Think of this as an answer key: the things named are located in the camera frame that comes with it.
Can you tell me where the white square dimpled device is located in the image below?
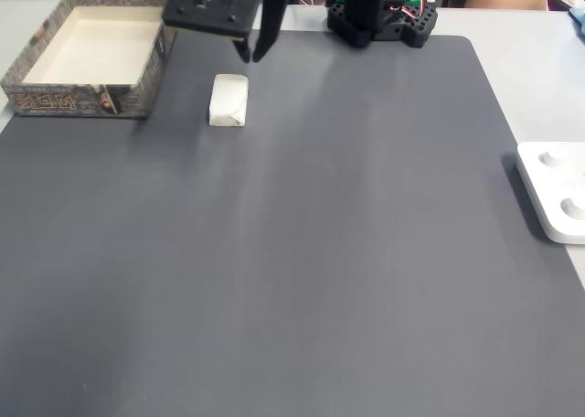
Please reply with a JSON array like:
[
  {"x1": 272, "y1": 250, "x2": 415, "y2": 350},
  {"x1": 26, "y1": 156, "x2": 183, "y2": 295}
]
[{"x1": 516, "y1": 141, "x2": 585, "y2": 245}]

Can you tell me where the grey table mat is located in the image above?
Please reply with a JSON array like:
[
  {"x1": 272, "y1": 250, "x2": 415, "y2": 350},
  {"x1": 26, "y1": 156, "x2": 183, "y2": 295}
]
[{"x1": 0, "y1": 28, "x2": 585, "y2": 417}]

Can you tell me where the white block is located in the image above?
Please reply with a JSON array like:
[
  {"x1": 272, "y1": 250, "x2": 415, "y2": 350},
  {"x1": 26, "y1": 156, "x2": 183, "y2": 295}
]
[{"x1": 208, "y1": 73, "x2": 250, "y2": 128}]

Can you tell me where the bark-patterned cardboard box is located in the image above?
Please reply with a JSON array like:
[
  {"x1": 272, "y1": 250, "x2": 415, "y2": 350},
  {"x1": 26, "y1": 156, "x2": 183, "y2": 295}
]
[{"x1": 0, "y1": 0, "x2": 179, "y2": 120}]

